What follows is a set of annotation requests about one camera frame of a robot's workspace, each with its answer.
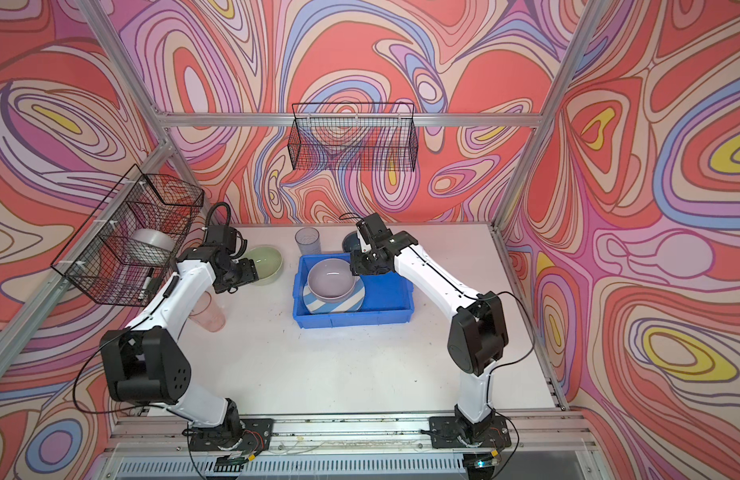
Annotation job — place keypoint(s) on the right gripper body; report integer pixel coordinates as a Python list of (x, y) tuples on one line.
[(365, 263)]

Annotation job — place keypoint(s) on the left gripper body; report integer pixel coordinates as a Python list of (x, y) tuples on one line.
[(239, 272)]

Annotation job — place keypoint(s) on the dark teal bowl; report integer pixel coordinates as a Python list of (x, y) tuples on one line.
[(351, 243)]

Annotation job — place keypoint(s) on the light green bowl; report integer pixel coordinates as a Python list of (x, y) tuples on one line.
[(269, 263)]

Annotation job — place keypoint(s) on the blue plastic bin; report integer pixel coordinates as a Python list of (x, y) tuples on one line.
[(385, 299)]

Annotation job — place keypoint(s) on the lilac grey bowl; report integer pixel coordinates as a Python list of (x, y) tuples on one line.
[(331, 280)]

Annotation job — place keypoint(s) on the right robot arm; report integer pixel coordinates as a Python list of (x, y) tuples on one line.
[(478, 332)]

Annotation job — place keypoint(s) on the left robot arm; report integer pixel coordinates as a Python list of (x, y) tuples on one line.
[(143, 363)]

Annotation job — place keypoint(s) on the clear pink plastic cup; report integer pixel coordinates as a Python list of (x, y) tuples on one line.
[(208, 314)]

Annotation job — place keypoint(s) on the white tape roll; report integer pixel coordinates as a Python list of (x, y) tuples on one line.
[(150, 247)]

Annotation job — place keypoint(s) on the clear grey plastic cup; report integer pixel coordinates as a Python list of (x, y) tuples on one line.
[(309, 241)]

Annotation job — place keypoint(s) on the black marker pen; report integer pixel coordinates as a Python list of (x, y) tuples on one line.
[(143, 292)]

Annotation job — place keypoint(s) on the black wire basket left wall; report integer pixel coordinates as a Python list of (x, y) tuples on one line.
[(124, 249)]

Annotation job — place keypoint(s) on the black wire basket wall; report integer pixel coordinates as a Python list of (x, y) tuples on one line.
[(354, 136), (124, 249)]

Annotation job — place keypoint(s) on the black wire basket back wall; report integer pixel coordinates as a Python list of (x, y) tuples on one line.
[(354, 136)]

